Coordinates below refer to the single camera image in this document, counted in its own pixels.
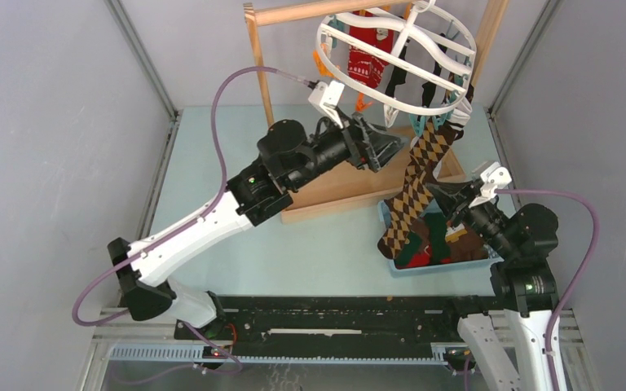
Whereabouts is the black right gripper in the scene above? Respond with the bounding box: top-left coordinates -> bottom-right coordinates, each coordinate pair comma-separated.
426,176 -> 515,257

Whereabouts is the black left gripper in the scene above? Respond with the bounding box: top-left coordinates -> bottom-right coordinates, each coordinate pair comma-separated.
287,105 -> 409,191

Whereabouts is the white sock with black stripes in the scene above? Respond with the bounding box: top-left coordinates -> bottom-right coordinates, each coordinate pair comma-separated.
446,98 -> 473,129

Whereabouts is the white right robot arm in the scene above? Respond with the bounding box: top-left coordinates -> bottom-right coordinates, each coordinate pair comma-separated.
428,181 -> 566,390

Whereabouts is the wooden hanger stand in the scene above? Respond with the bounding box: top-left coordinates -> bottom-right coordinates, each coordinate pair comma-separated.
243,1 -> 509,223

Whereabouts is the white oval clip hanger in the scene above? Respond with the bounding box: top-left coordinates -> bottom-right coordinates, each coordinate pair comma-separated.
315,1 -> 477,116

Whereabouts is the light blue plastic basket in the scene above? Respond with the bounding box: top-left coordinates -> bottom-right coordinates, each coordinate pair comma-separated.
389,202 -> 501,277

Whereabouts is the red patterned sock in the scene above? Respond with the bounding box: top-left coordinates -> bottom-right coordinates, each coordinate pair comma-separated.
347,26 -> 395,89

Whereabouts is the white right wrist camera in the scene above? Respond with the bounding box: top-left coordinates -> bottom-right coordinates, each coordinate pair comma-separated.
469,160 -> 512,208

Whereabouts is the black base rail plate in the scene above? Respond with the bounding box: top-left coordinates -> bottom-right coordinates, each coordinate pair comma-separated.
174,294 -> 509,362

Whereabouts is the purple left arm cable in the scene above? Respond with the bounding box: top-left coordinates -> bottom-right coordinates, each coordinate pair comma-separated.
71,65 -> 320,327

